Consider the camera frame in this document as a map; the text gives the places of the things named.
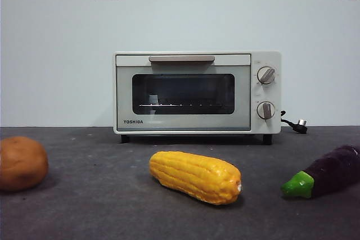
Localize metal wire oven rack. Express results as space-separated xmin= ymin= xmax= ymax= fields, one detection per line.
xmin=139 ymin=101 xmax=231 ymax=108

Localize glass oven door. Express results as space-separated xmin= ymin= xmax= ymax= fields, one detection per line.
xmin=115 ymin=53 xmax=251 ymax=132

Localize yellow corn cob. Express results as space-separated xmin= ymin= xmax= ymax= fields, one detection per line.
xmin=148 ymin=151 xmax=242 ymax=203

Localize white toaster oven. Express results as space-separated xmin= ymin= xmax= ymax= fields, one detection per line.
xmin=113 ymin=51 xmax=282 ymax=146

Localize purple eggplant with green stem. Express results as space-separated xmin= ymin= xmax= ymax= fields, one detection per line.
xmin=281 ymin=144 xmax=360 ymax=199

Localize black power cord with plug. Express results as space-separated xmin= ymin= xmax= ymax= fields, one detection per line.
xmin=280 ymin=110 xmax=308 ymax=134

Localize brown potato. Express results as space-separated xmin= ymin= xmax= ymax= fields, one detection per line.
xmin=0 ymin=136 xmax=49 ymax=192

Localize beige oven knob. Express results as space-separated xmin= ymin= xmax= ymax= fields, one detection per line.
xmin=258 ymin=66 xmax=276 ymax=85
xmin=256 ymin=101 xmax=276 ymax=120

